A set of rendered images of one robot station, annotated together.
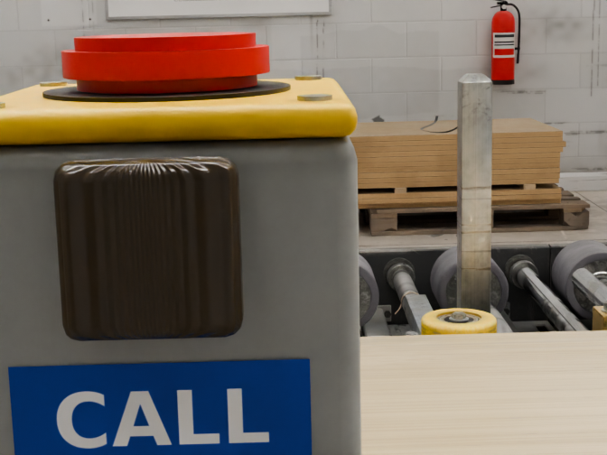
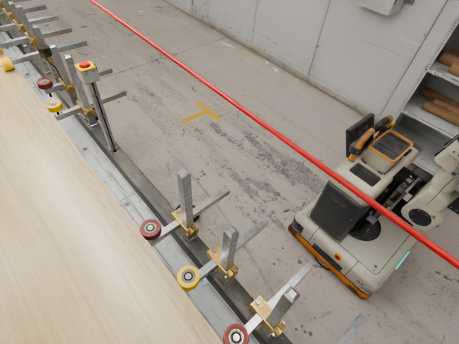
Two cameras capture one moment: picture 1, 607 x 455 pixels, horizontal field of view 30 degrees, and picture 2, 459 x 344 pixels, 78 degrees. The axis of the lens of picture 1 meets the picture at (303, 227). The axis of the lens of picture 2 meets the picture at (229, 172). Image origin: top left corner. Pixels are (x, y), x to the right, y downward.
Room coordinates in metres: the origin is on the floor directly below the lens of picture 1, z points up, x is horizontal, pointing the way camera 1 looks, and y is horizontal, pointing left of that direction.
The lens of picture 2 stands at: (0.54, 1.31, 1.91)
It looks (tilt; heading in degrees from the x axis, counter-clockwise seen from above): 49 degrees down; 225
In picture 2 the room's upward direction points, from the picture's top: 6 degrees clockwise
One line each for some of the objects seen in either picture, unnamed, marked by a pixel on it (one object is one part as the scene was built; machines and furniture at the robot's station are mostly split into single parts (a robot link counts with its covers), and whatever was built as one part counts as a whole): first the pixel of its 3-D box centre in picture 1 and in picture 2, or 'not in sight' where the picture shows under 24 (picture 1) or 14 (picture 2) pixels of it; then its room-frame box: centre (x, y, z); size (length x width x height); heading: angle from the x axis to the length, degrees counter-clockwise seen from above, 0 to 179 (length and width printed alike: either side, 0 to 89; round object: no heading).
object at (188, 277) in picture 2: not in sight; (188, 281); (0.36, 0.98, 0.85); 0.08 x 0.08 x 0.11
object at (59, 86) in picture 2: not in sight; (80, 80); (0.14, -0.53, 0.84); 0.43 x 0.03 x 0.04; 1
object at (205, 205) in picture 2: not in sight; (192, 214); (0.17, 0.73, 0.80); 0.43 x 0.03 x 0.04; 1
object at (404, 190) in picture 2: not in sight; (421, 199); (-0.93, 1.38, 0.68); 0.28 x 0.27 x 0.25; 0
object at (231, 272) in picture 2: not in sight; (222, 263); (0.21, 0.99, 0.83); 0.14 x 0.06 x 0.05; 91
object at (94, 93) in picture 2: not in sight; (102, 118); (0.22, 0.03, 0.93); 0.05 x 0.05 x 0.45; 1
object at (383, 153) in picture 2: not in sight; (386, 151); (-0.87, 1.10, 0.87); 0.23 x 0.15 x 0.11; 0
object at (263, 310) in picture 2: not in sight; (267, 316); (0.21, 1.24, 0.81); 0.14 x 0.06 x 0.05; 91
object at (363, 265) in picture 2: not in sight; (352, 231); (-0.87, 1.21, 0.16); 0.67 x 0.64 x 0.25; 90
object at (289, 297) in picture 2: not in sight; (275, 317); (0.21, 1.27, 0.88); 0.04 x 0.04 x 0.48; 1
